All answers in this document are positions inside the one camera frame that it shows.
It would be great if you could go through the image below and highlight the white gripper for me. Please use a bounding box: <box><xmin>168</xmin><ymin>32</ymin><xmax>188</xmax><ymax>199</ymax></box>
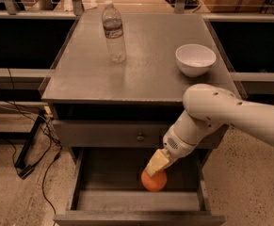
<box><xmin>145</xmin><ymin>126</ymin><xmax>196</xmax><ymax>177</ymax></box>

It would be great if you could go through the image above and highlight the orange fruit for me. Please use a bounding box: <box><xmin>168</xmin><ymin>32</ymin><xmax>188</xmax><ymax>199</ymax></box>
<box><xmin>141</xmin><ymin>170</ymin><xmax>168</xmax><ymax>192</ymax></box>

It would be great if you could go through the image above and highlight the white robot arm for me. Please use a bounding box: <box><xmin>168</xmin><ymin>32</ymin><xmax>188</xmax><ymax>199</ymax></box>
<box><xmin>145</xmin><ymin>84</ymin><xmax>274</xmax><ymax>177</ymax></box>

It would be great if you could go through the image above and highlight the open middle drawer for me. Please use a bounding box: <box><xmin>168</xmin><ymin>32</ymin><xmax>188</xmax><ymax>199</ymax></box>
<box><xmin>54</xmin><ymin>148</ymin><xmax>225</xmax><ymax>226</ymax></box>

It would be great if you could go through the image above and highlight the grey wooden drawer cabinet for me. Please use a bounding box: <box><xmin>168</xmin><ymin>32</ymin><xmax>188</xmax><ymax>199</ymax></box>
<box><xmin>38</xmin><ymin>12</ymin><xmax>249</xmax><ymax>226</ymax></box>

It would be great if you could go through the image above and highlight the closed top drawer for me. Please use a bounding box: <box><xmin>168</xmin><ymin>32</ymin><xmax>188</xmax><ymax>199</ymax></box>
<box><xmin>52</xmin><ymin>120</ymin><xmax>230</xmax><ymax>150</ymax></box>

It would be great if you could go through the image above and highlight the white ceramic bowl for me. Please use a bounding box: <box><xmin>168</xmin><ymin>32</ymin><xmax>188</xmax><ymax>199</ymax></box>
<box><xmin>175</xmin><ymin>44</ymin><xmax>217</xmax><ymax>77</ymax></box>

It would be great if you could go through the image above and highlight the black metal stand leg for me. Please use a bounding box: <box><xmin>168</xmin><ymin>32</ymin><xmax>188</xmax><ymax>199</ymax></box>
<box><xmin>14</xmin><ymin>110</ymin><xmax>45</xmax><ymax>180</ymax></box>

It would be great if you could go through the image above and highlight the clear plastic water bottle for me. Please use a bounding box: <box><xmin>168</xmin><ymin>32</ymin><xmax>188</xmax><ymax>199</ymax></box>
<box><xmin>102</xmin><ymin>0</ymin><xmax>126</xmax><ymax>63</ymax></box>

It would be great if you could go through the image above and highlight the white crumpled cloth background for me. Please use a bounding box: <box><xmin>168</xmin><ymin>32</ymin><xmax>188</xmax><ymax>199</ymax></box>
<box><xmin>62</xmin><ymin>0</ymin><xmax>99</xmax><ymax>12</ymax></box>

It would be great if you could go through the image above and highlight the black floor cable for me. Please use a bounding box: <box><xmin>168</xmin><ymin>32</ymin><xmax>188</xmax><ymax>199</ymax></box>
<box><xmin>0</xmin><ymin>68</ymin><xmax>64</xmax><ymax>217</ymax></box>

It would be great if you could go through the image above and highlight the black cable bundle background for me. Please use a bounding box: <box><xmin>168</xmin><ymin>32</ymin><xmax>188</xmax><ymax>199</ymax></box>
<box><xmin>159</xmin><ymin>0</ymin><xmax>203</xmax><ymax>10</ymax></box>

